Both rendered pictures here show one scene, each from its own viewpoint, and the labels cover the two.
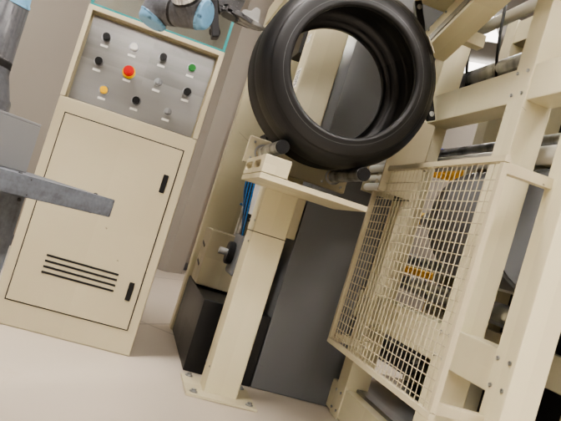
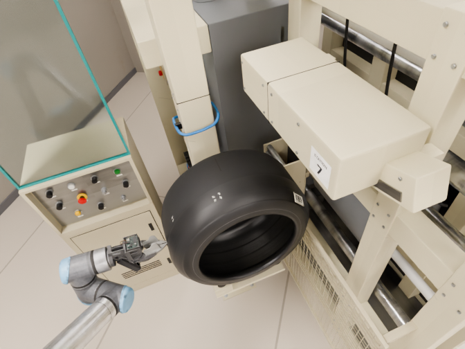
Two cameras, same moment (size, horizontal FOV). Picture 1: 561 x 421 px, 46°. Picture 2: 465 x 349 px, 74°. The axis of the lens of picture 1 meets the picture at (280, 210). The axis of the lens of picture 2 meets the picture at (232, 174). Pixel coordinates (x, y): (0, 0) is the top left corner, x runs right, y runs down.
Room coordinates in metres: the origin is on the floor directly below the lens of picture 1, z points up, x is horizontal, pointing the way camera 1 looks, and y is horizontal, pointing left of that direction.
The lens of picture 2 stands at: (1.43, -0.06, 2.27)
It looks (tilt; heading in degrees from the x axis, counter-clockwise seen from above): 46 degrees down; 358
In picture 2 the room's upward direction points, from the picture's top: 9 degrees counter-clockwise
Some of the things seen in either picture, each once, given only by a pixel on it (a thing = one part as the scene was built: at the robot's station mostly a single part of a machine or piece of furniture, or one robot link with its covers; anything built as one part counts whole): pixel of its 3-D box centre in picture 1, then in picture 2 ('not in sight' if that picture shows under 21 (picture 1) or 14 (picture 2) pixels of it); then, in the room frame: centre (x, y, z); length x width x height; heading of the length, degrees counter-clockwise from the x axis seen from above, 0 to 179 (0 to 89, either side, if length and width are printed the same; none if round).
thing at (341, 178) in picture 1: (347, 175); not in sight; (2.29, -0.19, 0.90); 0.35 x 0.05 x 0.05; 12
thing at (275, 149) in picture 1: (271, 149); not in sight; (2.23, 0.09, 0.90); 0.35 x 0.05 x 0.05; 12
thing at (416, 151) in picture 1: (396, 159); (284, 171); (2.56, -0.37, 1.05); 0.20 x 0.15 x 0.30; 12
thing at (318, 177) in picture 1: (297, 164); not in sight; (2.44, -0.01, 0.90); 0.40 x 0.03 x 0.10; 102
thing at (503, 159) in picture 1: (401, 266); (313, 279); (2.11, -0.42, 0.65); 0.90 x 0.02 x 0.70; 12
